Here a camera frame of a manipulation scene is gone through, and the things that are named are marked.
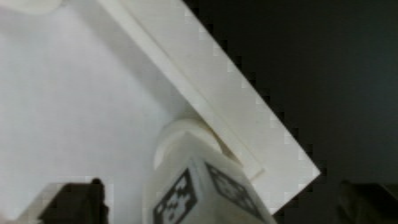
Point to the white table leg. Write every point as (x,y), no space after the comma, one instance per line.
(199,192)

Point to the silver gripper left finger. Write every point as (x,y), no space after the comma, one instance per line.
(77,207)

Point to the white square tabletop part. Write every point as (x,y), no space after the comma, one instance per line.
(116,80)

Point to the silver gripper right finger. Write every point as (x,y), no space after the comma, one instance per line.
(368,203)

